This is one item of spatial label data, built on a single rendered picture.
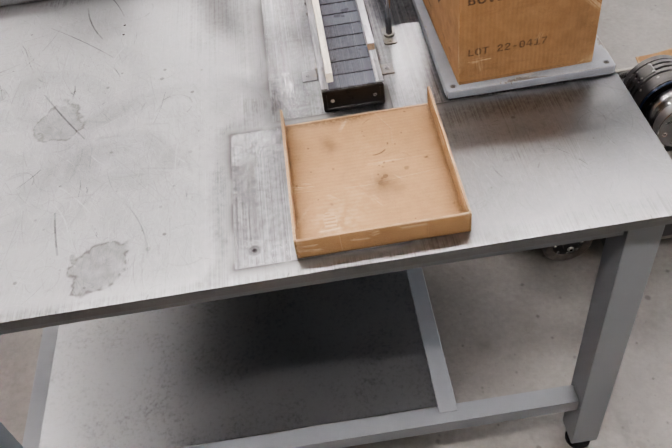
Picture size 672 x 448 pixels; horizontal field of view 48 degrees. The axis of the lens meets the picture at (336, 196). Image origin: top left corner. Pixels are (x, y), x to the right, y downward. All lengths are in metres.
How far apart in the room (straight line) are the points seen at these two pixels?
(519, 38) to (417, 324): 0.74
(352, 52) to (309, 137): 0.19
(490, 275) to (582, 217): 0.98
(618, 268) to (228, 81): 0.77
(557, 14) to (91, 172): 0.83
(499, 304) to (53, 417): 1.13
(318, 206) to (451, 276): 1.00
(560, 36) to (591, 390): 0.71
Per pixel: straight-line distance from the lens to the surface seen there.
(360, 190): 1.19
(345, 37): 1.43
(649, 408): 1.97
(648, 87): 2.13
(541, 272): 2.15
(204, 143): 1.34
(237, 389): 1.73
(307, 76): 1.43
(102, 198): 1.30
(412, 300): 1.80
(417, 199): 1.17
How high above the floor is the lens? 1.69
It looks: 46 degrees down
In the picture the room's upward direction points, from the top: 9 degrees counter-clockwise
